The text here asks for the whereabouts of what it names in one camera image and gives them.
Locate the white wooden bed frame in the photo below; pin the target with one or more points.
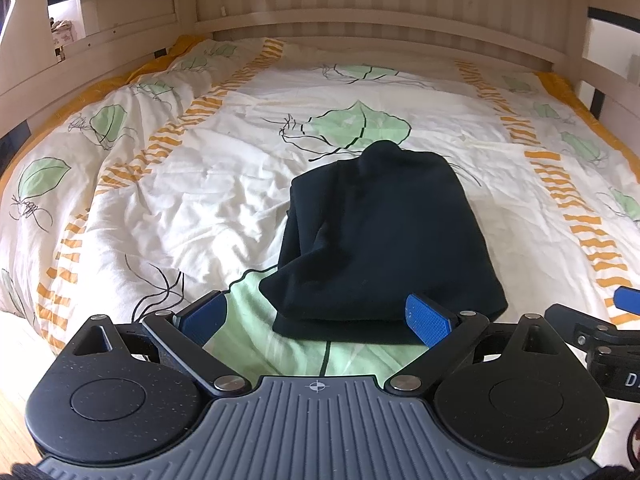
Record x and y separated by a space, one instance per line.
380 22

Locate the dark navy zip hoodie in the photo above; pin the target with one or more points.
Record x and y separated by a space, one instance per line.
380 230

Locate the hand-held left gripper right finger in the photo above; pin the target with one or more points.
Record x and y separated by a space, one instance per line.
430 320

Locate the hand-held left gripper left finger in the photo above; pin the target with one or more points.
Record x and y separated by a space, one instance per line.
202 317

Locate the leaf-printed white orange blanket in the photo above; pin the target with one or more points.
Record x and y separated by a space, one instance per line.
200 185

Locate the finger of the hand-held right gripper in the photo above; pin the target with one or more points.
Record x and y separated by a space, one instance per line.
629 301

